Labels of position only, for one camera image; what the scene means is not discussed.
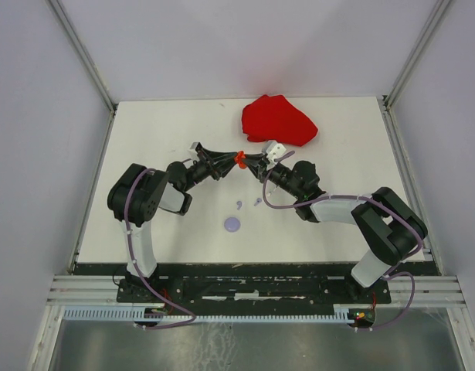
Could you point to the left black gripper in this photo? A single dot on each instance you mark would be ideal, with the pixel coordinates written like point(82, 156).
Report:
point(226, 158)

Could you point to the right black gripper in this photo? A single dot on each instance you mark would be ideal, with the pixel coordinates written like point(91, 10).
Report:
point(257, 160)

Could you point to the orange earbud charging case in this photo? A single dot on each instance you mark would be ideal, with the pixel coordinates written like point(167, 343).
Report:
point(239, 159)

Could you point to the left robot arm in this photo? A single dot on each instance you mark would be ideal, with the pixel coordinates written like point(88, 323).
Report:
point(141, 191)

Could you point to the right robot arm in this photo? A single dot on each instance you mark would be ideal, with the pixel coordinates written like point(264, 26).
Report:
point(392, 231)

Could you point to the purple earbud charging case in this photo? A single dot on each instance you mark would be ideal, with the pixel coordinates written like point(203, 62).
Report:
point(232, 224)

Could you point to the red cloth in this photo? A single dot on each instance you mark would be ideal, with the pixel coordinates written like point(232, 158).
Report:
point(275, 118)

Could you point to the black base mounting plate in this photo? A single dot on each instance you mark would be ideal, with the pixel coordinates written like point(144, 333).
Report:
point(254, 289)

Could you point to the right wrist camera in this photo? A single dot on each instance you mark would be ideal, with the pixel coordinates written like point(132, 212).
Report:
point(273, 151)

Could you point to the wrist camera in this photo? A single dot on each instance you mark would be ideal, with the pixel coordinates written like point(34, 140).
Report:
point(193, 149)
point(273, 151)

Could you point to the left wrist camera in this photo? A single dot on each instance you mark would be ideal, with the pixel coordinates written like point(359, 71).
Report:
point(193, 149)

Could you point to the left aluminium frame post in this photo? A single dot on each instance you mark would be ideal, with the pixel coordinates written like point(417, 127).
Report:
point(65, 22)

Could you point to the aluminium frame post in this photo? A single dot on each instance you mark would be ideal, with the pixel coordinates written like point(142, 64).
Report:
point(65, 22)
point(430, 28)

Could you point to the aluminium frame rail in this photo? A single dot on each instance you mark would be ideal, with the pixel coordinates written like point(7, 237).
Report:
point(430, 292)

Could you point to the right aluminium frame post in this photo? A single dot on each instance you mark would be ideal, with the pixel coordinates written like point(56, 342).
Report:
point(430, 28)

